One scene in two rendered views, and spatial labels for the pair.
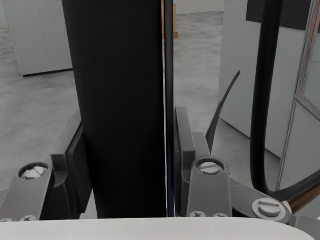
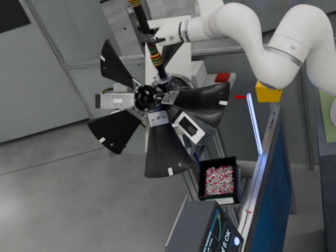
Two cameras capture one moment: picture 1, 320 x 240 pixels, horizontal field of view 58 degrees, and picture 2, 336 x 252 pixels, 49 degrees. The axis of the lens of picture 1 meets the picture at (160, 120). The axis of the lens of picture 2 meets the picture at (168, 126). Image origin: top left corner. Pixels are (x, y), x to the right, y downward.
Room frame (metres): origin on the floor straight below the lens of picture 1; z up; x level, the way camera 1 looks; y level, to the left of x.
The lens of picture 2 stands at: (-0.64, 1.18, 2.05)
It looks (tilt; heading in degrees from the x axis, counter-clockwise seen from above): 36 degrees down; 305
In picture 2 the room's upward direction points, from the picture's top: 22 degrees counter-clockwise
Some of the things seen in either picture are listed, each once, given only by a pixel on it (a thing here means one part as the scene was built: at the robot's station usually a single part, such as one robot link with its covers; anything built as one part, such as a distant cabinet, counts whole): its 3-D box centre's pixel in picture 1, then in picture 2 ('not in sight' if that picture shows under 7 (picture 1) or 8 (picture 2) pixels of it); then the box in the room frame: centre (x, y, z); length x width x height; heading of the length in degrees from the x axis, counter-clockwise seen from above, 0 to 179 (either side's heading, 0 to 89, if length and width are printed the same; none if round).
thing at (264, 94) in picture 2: not in sight; (270, 85); (-0.26, -0.28, 1.02); 0.16 x 0.10 x 0.11; 90
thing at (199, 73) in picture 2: not in sight; (189, 75); (0.29, -0.57, 0.91); 0.17 x 0.16 x 0.11; 90
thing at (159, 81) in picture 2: not in sight; (159, 68); (0.11, 0.01, 1.33); 0.09 x 0.07 x 0.10; 124
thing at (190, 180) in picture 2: not in sight; (193, 185); (0.24, -0.09, 0.45); 0.09 x 0.04 x 0.91; 0
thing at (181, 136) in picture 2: not in sight; (181, 142); (0.14, 0.01, 0.91); 0.12 x 0.08 x 0.12; 90
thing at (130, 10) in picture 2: not in sight; (135, 14); (0.46, -0.50, 1.37); 0.10 x 0.07 x 0.08; 125
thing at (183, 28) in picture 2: not in sight; (187, 31); (-0.06, 0.02, 1.49); 0.09 x 0.03 x 0.08; 90
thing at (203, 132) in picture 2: not in sight; (195, 127); (0.06, -0.02, 0.98); 0.20 x 0.16 x 0.20; 90
